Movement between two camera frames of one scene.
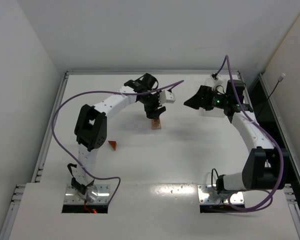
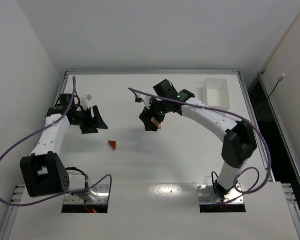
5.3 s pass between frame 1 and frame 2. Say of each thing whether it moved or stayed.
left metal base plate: stayed
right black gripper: moved
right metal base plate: stayed
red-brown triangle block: stayed
